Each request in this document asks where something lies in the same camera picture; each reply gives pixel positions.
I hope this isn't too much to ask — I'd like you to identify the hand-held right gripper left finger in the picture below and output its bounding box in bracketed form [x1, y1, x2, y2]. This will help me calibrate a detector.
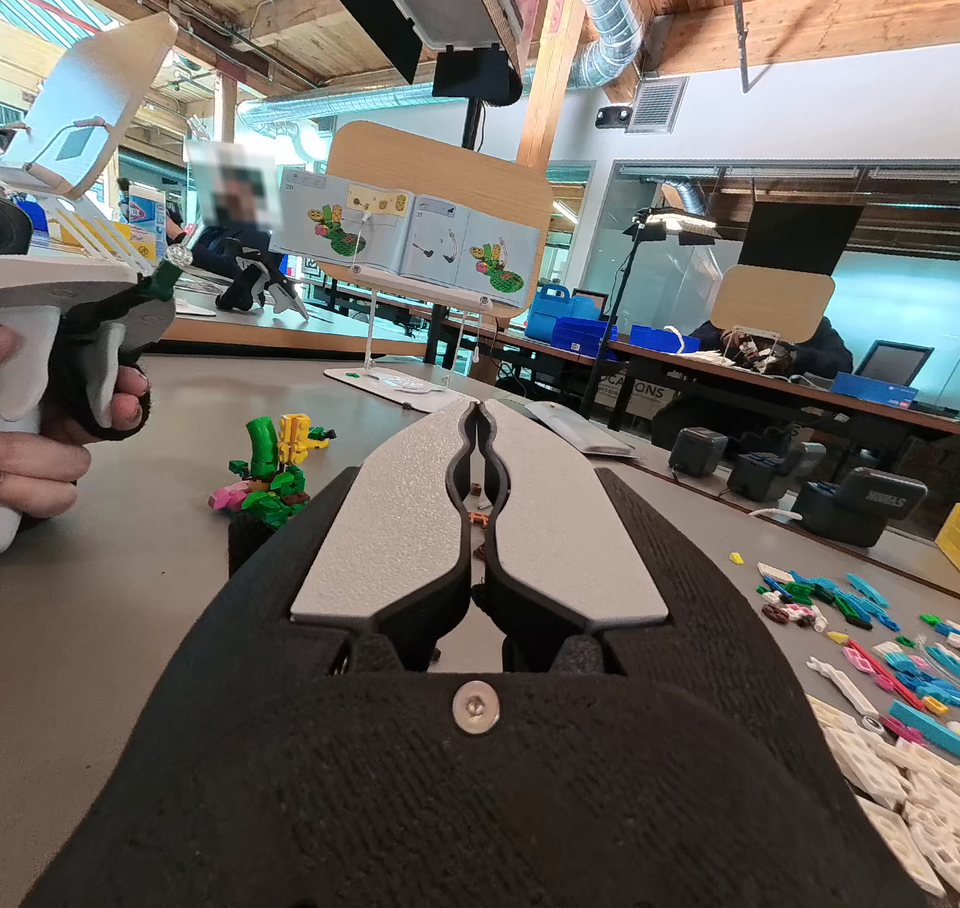
[289, 400, 481, 630]

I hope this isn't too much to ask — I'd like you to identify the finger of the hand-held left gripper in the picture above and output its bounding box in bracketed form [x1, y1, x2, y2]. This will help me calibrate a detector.
[0, 254, 162, 312]
[122, 297, 179, 360]

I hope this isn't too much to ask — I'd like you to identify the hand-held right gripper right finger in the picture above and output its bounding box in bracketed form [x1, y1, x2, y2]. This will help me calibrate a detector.
[477, 398, 671, 633]

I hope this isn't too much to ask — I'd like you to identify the toy brick plant model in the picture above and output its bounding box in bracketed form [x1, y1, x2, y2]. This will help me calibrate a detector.
[207, 413, 315, 531]

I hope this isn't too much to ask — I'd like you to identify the neighbouring wooden-edged desk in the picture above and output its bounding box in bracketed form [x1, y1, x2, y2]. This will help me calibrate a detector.
[161, 270, 432, 360]

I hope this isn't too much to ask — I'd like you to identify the person's left hand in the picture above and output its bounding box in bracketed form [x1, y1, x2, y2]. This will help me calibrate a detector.
[0, 326, 153, 520]

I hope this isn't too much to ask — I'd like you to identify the white blue carton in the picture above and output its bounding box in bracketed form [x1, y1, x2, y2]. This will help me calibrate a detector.
[127, 182, 168, 260]

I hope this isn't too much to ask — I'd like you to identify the silver foil pouch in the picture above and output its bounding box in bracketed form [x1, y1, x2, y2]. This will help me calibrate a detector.
[523, 399, 640, 460]

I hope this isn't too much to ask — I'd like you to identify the black battery charger box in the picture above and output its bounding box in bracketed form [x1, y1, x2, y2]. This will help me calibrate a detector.
[726, 441, 828, 505]
[789, 467, 930, 549]
[666, 426, 730, 479]

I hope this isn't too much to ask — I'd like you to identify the white board book stand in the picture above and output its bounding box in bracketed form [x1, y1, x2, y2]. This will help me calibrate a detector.
[0, 12, 181, 201]

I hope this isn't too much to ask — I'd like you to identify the blue plastic bin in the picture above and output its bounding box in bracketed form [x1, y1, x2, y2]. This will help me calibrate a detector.
[551, 315, 620, 361]
[628, 324, 702, 355]

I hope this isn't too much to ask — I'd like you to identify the light blue carry case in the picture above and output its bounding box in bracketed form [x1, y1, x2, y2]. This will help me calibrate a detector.
[523, 283, 601, 345]

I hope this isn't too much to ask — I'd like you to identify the open instruction booklet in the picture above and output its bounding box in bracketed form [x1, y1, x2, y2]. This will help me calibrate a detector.
[268, 168, 543, 310]

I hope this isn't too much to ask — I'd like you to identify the wooden board book stand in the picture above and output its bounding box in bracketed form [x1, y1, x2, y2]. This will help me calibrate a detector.
[708, 263, 837, 357]

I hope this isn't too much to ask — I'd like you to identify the black studio light stand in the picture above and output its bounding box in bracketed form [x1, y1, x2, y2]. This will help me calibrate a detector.
[581, 205, 723, 420]

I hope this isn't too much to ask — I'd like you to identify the blue flat box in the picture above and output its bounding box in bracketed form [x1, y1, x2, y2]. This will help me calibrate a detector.
[829, 371, 921, 408]

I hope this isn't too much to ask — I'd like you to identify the instruction booklet on white stand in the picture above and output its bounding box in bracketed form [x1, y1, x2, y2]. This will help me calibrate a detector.
[322, 121, 556, 415]

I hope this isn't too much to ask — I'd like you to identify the black hanging panel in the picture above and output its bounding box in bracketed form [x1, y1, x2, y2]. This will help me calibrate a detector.
[737, 200, 866, 273]

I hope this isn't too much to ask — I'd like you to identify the pile of loose toy bricks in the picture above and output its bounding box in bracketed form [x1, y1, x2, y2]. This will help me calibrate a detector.
[729, 550, 960, 900]

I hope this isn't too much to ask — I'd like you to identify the yellow toy box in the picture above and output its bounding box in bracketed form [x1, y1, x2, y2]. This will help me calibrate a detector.
[935, 501, 960, 573]

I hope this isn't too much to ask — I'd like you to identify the wall air vent grille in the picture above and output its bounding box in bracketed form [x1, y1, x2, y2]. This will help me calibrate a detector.
[625, 76, 690, 135]

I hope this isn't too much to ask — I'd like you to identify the wooden post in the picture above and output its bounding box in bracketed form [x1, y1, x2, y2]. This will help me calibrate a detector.
[516, 0, 588, 174]

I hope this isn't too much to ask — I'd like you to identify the silver ventilation duct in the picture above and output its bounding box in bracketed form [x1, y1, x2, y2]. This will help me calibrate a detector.
[236, 0, 648, 130]

